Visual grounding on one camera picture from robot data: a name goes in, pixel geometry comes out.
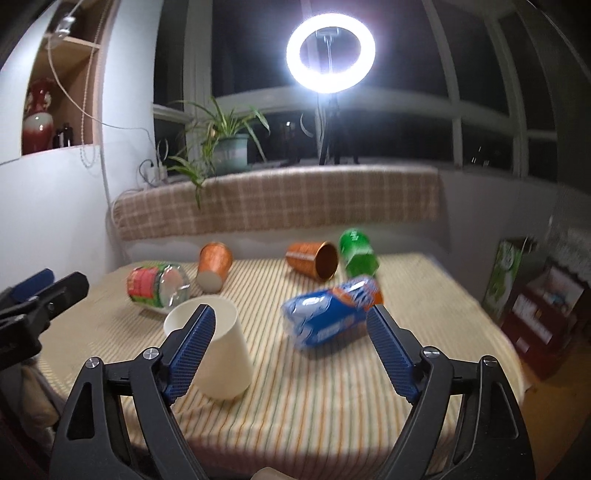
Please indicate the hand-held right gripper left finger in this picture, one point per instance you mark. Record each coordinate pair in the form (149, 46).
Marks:
(191, 344)

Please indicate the wooden wall shelf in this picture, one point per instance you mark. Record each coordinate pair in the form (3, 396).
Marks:
(69, 83)

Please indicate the checkered blanket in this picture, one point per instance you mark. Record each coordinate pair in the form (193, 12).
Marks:
(295, 203)

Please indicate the green and white carton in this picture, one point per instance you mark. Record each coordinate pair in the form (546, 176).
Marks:
(503, 277)

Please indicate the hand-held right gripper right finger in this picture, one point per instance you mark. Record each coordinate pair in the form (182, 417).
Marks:
(388, 344)

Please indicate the red green labelled can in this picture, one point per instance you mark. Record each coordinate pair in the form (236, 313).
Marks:
(157, 286)

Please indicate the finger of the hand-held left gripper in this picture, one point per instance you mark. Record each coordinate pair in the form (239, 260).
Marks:
(55, 295)
(32, 280)

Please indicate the black tripod stand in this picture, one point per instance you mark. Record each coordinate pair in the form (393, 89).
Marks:
(328, 129)

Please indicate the dark small bottle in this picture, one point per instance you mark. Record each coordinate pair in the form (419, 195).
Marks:
(64, 135)

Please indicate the white paper cup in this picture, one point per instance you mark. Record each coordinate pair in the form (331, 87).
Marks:
(226, 350)

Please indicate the green plastic bottle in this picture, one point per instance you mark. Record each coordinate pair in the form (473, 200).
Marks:
(358, 253)

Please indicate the red and white vase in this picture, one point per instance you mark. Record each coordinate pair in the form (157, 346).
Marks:
(38, 120)

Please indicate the dark red cardboard box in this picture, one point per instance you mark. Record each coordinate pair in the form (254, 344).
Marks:
(545, 318)

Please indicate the potted spider plant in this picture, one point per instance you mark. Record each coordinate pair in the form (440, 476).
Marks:
(221, 143)

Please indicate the white power strip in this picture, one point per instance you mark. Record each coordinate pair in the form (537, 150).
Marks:
(154, 174)

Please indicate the orange paper cup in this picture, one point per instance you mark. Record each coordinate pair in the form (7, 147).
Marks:
(314, 259)
(213, 267)

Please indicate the blue snack packet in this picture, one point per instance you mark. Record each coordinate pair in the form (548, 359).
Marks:
(330, 311)

